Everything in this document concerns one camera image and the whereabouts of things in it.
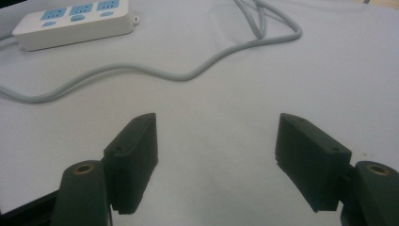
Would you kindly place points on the white power strip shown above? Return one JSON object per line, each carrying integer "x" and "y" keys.
{"x": 75, "y": 23}

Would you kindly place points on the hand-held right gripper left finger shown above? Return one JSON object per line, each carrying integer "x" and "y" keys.
{"x": 131, "y": 163}

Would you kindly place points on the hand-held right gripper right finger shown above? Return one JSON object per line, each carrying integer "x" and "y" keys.
{"x": 313, "y": 163}

